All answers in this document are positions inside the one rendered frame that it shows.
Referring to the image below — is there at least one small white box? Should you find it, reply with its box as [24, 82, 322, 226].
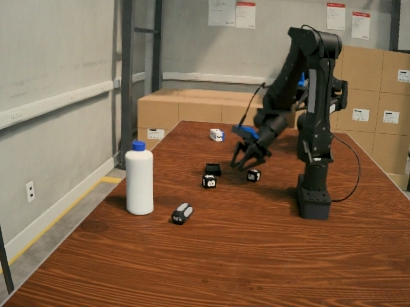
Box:
[210, 129, 225, 141]

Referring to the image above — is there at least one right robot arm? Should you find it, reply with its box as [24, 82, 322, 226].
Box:
[297, 65, 348, 132]

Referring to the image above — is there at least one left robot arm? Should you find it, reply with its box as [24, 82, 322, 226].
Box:
[252, 27, 342, 206]

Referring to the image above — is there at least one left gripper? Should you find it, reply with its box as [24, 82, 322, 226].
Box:
[230, 124, 277, 172]

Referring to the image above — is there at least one white bottle with blue cap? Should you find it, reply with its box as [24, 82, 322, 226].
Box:
[125, 141, 153, 215]

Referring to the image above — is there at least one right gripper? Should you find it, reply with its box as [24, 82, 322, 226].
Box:
[292, 73, 308, 112]

